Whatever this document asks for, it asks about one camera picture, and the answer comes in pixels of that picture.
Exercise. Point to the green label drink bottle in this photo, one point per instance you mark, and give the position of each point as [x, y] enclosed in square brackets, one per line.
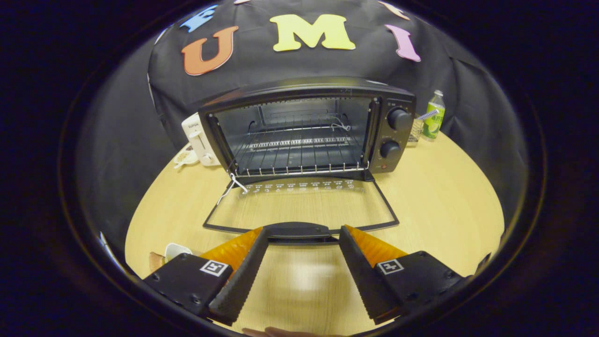
[433, 124]

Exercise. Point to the small dish with snacks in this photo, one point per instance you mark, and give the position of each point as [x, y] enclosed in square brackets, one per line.
[185, 158]

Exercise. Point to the striped stick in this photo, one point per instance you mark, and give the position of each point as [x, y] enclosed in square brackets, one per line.
[428, 114]

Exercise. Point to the white plate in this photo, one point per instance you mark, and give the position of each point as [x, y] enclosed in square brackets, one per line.
[175, 250]

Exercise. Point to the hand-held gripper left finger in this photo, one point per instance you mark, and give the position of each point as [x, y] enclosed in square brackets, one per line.
[243, 285]

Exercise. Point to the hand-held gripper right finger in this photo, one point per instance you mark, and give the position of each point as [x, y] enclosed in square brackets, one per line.
[369, 285]

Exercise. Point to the black toaster oven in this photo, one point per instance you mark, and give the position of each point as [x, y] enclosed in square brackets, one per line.
[309, 86]

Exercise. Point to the white pop-up toaster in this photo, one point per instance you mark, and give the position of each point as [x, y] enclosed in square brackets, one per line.
[199, 140]

